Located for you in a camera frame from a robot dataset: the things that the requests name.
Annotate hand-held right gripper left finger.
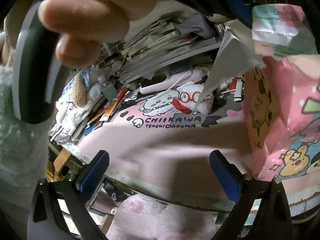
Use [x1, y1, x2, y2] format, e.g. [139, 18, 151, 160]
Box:
[27, 150, 110, 240]

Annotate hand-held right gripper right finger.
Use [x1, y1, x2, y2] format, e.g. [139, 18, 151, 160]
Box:
[209, 150, 293, 240]

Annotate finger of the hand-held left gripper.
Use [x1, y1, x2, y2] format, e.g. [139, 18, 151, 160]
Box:
[175, 0, 253, 28]

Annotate pastel tissue pack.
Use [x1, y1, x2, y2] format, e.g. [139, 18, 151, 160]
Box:
[252, 3, 318, 56]

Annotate pink cartoon cardboard box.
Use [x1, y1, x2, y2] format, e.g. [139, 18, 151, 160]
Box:
[202, 27, 320, 217]

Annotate person's left hand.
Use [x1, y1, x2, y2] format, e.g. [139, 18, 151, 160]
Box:
[39, 0, 189, 68]

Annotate brown flat box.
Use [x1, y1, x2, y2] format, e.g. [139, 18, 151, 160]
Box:
[213, 21, 228, 38]

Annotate grey cloth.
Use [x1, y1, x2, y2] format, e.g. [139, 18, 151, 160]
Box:
[178, 13, 217, 39]

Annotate white rabbit plush gingham hat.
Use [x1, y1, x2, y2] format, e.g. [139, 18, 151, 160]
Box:
[54, 69, 106, 128]

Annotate book in plastic sleeve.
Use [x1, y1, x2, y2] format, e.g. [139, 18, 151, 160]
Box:
[48, 122, 83, 146]

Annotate pink printed desk mat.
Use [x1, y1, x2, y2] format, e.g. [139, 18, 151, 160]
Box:
[74, 67, 253, 198]

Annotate clear bottle green liquid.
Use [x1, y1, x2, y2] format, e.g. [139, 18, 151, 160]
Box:
[97, 76, 117, 101]

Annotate pink fluffy cloth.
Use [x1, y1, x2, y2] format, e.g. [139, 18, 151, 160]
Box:
[107, 194, 221, 240]

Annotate orange snack packet red top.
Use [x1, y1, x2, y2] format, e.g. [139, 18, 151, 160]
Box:
[104, 87, 131, 120]

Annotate white plush red glasses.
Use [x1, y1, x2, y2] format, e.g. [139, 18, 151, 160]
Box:
[172, 82, 215, 115]

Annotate stack of books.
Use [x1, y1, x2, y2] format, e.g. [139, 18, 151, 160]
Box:
[117, 14, 221, 83]

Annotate pink hairbrush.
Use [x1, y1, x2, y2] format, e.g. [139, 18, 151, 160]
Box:
[139, 68, 203, 95]

